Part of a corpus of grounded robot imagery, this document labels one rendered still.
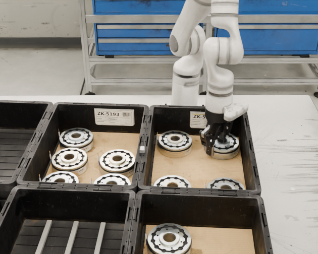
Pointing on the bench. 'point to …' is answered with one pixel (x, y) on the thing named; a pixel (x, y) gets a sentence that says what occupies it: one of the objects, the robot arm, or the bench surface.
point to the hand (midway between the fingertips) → (215, 147)
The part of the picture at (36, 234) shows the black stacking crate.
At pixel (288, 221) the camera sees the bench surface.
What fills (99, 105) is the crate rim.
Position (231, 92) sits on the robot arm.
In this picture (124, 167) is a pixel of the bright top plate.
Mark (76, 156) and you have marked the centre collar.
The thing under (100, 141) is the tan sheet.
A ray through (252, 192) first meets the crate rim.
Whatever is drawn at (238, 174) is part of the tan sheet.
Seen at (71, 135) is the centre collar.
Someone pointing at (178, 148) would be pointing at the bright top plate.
